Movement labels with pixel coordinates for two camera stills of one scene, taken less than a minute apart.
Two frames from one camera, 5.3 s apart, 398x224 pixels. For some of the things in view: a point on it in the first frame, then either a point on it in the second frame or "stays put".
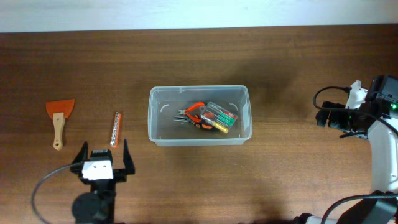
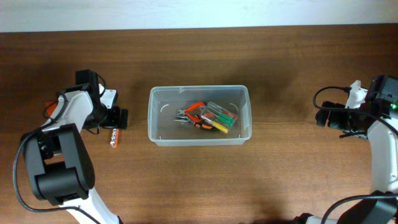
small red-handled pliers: x=195 y=106 stays put
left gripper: x=121 y=173 -> x=113 y=121
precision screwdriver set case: x=218 y=117 stays put
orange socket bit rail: x=115 y=135 stays put
